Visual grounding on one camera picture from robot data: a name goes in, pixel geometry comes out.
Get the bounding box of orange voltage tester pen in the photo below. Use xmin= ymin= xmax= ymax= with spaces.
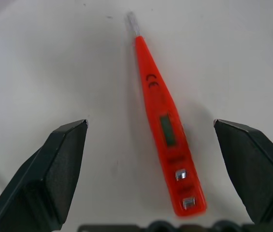
xmin=125 ymin=12 xmax=208 ymax=217

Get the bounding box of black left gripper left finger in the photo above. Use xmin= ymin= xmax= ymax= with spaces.
xmin=0 ymin=119 xmax=89 ymax=232

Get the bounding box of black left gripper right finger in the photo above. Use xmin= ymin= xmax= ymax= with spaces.
xmin=213 ymin=118 xmax=273 ymax=229

